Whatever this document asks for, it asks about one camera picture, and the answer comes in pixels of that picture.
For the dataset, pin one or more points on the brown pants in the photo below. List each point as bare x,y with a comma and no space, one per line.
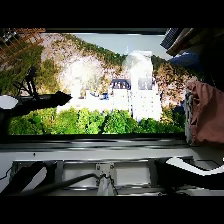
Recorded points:
208,113

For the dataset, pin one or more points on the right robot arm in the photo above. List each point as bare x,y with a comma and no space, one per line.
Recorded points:
196,171

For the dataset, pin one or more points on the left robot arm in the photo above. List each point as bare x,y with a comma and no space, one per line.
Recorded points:
36,101

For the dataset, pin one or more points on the grey garment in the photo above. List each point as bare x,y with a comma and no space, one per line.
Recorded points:
188,120

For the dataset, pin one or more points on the wooden lattice rack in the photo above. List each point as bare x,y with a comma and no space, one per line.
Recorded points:
18,41

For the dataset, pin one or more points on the silver frame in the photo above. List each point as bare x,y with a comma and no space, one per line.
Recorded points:
100,153

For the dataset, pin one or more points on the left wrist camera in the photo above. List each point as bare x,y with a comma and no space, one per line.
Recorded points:
30,81

